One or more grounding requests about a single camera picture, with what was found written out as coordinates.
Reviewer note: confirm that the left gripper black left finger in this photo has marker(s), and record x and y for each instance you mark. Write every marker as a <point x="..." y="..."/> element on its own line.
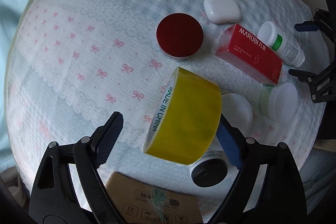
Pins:
<point x="53" y="197"/>

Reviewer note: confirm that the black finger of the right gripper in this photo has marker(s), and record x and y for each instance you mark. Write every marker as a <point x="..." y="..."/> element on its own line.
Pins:
<point x="321" y="86"/>
<point x="322" y="21"/>

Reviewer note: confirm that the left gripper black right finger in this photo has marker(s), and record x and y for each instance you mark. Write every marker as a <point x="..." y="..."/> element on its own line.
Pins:
<point x="268" y="187"/>

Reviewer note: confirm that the pale green white-lid jar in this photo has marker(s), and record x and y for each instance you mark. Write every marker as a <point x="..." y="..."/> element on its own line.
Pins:
<point x="278" y="103"/>

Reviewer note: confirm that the white green label bottle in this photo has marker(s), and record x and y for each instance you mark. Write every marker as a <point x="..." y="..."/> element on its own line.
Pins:
<point x="281" y="43"/>

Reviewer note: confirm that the white lid green jar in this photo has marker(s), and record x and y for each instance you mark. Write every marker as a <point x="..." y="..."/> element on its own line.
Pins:
<point x="238" y="111"/>

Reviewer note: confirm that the yellow packing tape roll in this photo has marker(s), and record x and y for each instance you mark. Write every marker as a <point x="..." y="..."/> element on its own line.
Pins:
<point x="185" y="120"/>

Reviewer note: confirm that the small black lid jar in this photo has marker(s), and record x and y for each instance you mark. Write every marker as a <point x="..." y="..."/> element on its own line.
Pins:
<point x="209" y="170"/>

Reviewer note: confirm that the brown cardboard box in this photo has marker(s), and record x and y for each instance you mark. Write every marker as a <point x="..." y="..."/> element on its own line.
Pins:
<point x="143" y="203"/>

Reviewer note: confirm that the red Marubi carton box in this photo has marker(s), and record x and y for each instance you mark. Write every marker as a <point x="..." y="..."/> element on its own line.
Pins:
<point x="246" y="52"/>

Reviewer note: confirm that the white earbuds case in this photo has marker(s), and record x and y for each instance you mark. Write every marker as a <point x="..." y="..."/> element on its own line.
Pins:
<point x="222" y="11"/>

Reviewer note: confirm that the red lid cream jar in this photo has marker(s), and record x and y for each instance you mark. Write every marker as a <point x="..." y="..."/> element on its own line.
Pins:
<point x="179" y="36"/>

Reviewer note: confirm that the floral checked bed cover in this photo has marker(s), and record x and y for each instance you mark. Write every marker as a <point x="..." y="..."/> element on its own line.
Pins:
<point x="74" y="62"/>

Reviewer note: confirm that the light blue curtain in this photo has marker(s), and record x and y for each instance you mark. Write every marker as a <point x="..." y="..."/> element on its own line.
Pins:
<point x="11" y="11"/>

